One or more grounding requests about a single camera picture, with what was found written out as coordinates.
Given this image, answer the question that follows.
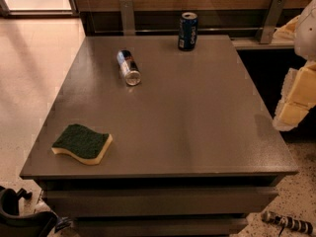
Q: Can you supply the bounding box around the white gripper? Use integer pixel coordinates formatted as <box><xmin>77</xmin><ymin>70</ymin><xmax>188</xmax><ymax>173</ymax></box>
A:
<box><xmin>273</xmin><ymin>0</ymin><xmax>316</xmax><ymax>131</ymax></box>

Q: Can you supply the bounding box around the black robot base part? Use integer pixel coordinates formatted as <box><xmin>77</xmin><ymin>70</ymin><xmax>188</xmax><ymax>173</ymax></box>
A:
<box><xmin>0</xmin><ymin>187</ymin><xmax>71</xmax><ymax>237</ymax></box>

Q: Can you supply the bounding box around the blue pepsi can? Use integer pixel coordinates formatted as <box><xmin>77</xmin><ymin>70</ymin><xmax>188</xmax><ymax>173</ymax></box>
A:
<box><xmin>178</xmin><ymin>12</ymin><xmax>198</xmax><ymax>51</ymax></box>

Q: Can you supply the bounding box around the grey drawer cabinet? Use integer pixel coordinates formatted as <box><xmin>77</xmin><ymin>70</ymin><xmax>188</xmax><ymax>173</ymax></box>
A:
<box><xmin>21</xmin><ymin>36</ymin><xmax>297</xmax><ymax>237</ymax></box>

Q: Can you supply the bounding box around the green yellow sponge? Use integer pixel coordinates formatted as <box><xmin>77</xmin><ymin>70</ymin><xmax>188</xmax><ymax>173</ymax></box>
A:
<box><xmin>51</xmin><ymin>124</ymin><xmax>113</xmax><ymax>165</ymax></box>

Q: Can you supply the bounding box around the right metal bracket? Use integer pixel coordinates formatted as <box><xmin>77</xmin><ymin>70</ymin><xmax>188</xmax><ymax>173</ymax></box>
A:
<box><xmin>256</xmin><ymin>0</ymin><xmax>286</xmax><ymax>44</ymax></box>

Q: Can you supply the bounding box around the metal bracket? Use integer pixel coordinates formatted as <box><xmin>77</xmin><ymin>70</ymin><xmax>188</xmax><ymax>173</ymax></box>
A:
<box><xmin>256</xmin><ymin>0</ymin><xmax>286</xmax><ymax>44</ymax></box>
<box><xmin>119</xmin><ymin>0</ymin><xmax>135</xmax><ymax>36</ymax></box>

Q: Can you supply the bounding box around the black white striped handle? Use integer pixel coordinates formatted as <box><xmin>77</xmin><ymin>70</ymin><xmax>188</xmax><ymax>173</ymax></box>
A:
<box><xmin>261</xmin><ymin>210</ymin><xmax>316</xmax><ymax>237</ymax></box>

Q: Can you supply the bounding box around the left metal bracket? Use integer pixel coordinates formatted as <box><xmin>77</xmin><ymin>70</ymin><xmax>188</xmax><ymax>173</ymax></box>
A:
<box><xmin>119</xmin><ymin>0</ymin><xmax>135</xmax><ymax>36</ymax></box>

